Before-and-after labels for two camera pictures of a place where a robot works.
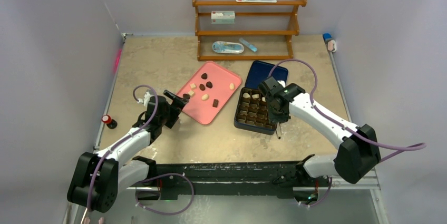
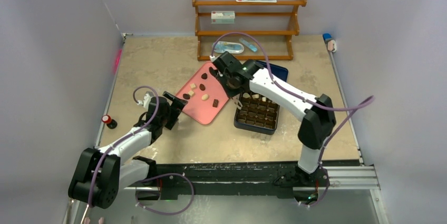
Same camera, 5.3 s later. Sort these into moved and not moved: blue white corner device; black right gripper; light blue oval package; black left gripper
Moved: black right gripper
Not moved: black left gripper; light blue oval package; blue white corner device
